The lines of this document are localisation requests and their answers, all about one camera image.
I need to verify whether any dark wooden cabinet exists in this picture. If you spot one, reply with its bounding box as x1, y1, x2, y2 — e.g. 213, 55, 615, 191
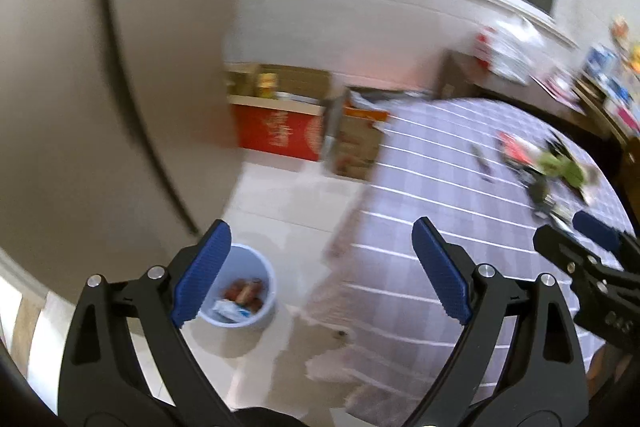
435, 49, 640, 190

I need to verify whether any pale blue plastic bin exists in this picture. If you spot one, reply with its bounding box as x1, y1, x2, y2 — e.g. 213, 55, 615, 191
197, 243, 277, 333

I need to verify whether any brown packet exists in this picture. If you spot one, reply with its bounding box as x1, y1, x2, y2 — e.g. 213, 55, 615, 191
222, 278, 266, 310

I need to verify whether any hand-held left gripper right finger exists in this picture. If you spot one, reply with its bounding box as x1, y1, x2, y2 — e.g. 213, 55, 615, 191
400, 217, 591, 427

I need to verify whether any red magazine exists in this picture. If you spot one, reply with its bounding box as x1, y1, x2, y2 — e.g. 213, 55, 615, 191
532, 72, 583, 108

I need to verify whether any purple plaid bed sheet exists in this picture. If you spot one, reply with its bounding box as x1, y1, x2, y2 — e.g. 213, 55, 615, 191
305, 97, 636, 413

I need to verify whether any yellow box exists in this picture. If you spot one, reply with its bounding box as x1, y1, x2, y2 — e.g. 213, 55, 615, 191
256, 72, 280, 100

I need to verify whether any white plastic bag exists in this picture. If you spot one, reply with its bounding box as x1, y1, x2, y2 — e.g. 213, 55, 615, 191
475, 14, 546, 85

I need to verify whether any black pen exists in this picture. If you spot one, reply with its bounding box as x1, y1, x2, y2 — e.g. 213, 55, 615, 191
472, 144, 496, 184

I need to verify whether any white blue packet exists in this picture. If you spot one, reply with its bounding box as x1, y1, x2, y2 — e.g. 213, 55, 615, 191
212, 298, 253, 323

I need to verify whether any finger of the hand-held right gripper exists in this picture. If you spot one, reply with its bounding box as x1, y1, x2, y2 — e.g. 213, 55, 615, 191
532, 224, 621, 277
572, 212, 640, 268

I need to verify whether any small black object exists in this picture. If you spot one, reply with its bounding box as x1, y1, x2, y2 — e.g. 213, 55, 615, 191
522, 172, 557, 212

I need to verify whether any tall beige cabinet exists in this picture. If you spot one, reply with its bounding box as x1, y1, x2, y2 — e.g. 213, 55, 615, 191
0, 0, 238, 323

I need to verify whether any row of colourful packets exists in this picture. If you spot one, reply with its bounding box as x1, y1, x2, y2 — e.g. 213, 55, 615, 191
582, 14, 640, 132

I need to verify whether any red cardboard box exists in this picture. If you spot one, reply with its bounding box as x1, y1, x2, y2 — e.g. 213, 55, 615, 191
229, 94, 326, 162

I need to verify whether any red white carton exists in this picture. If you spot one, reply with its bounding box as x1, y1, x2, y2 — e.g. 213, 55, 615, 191
475, 29, 496, 68

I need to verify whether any plain brown cardboard box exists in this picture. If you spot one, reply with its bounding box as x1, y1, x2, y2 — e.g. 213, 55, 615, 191
227, 63, 332, 100

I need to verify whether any person's right forearm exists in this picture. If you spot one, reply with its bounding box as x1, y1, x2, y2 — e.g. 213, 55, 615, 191
585, 342, 633, 403

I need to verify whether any red white patterned wrapper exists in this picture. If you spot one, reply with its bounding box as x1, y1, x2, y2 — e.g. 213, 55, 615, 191
497, 132, 538, 170

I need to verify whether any green wrapper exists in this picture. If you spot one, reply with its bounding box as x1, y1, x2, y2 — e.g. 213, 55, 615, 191
537, 152, 588, 188

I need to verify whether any printed brown cardboard box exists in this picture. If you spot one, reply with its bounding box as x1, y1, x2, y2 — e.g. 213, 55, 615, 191
322, 87, 391, 180

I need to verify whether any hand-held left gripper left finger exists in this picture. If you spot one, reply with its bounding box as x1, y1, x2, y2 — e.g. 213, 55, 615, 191
57, 219, 251, 427

